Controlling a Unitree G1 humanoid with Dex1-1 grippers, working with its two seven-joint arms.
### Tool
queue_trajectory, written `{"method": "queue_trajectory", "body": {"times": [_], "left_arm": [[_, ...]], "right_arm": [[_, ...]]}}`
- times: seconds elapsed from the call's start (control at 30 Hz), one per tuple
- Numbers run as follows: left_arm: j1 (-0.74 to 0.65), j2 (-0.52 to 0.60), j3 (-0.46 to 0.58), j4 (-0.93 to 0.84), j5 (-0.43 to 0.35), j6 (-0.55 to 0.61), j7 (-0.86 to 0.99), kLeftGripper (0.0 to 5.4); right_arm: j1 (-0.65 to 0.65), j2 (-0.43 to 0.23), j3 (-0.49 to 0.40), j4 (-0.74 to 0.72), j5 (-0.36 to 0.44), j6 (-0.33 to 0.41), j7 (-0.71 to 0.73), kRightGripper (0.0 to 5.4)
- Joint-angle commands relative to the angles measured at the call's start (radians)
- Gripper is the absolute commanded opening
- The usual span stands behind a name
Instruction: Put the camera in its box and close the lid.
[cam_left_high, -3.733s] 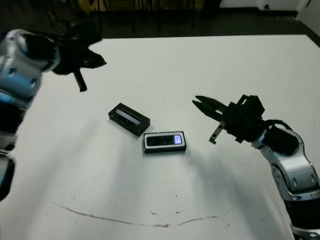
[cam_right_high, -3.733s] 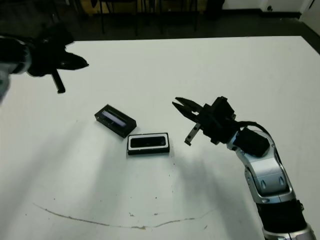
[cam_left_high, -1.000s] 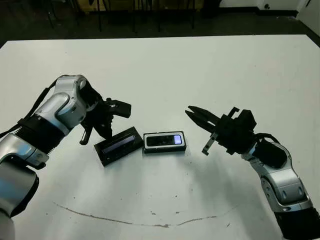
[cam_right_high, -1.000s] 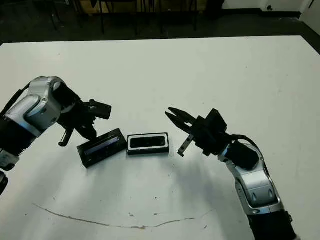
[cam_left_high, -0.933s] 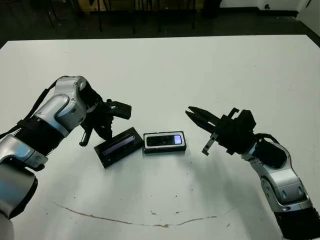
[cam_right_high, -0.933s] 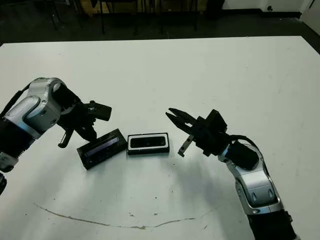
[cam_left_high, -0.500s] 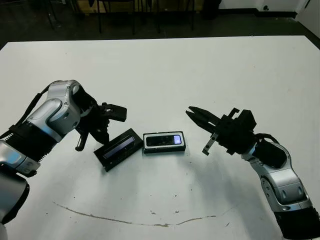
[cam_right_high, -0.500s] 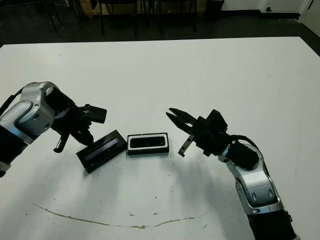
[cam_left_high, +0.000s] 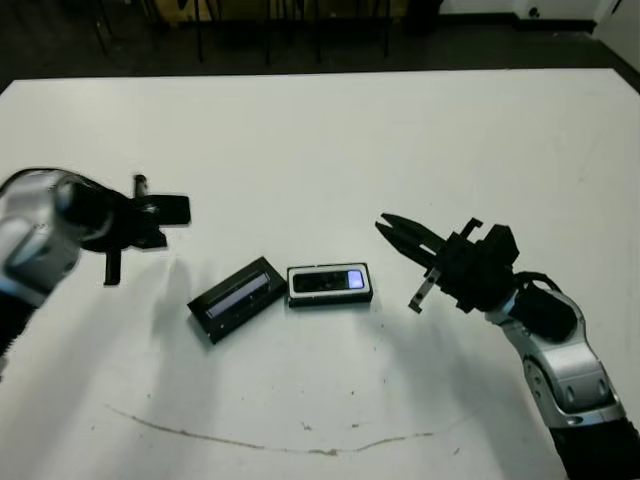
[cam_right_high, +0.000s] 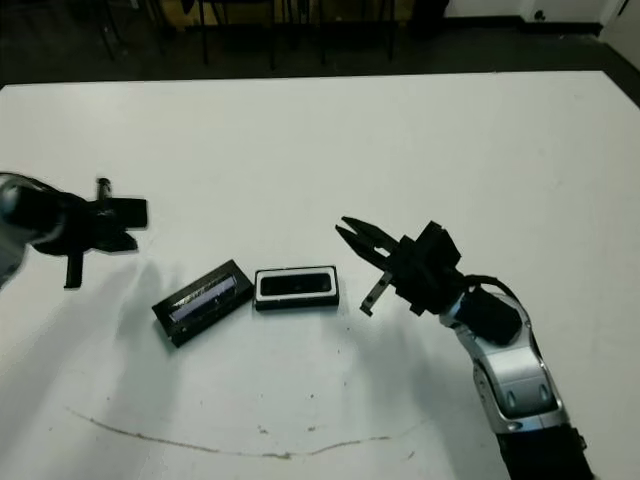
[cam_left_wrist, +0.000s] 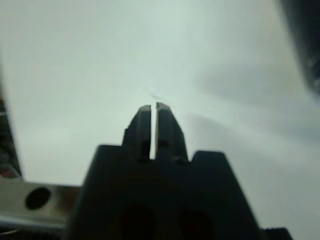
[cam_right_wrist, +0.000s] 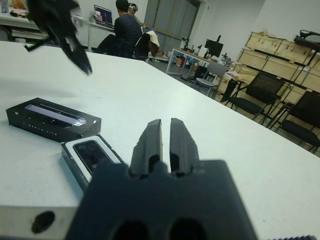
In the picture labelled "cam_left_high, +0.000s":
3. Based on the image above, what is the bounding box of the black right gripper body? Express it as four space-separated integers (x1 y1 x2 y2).
407 217 519 316

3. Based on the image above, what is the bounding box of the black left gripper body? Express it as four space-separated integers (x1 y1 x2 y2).
67 173 152 287

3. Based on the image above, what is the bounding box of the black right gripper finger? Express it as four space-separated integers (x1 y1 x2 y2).
373 222 442 267
380 212 450 252

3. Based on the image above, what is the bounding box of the black box lid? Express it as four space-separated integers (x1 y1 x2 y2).
187 256 287 345

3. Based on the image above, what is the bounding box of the black box base white insert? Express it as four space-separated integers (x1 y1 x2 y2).
286 260 375 309

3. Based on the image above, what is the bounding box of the black metal chair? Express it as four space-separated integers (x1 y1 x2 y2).
193 0 274 67
313 0 391 65
93 0 164 59

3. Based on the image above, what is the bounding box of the yellow wooden cabinet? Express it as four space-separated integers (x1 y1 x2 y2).
152 0 281 24

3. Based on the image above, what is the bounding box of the black trash bin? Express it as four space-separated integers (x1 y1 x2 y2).
404 0 444 36

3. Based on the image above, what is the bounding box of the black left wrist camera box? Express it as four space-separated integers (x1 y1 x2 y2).
147 194 194 227

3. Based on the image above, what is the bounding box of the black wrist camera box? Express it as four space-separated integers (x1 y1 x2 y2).
480 224 520 274
147 194 194 227

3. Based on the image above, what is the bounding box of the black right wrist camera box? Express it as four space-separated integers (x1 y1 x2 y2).
480 224 520 274

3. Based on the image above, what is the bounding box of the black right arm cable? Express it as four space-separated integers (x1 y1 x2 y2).
517 270 564 294

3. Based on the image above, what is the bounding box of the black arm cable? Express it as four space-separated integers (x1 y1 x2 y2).
0 167 56 196
517 270 564 294

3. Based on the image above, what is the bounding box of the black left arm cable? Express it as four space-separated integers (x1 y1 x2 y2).
0 167 56 196

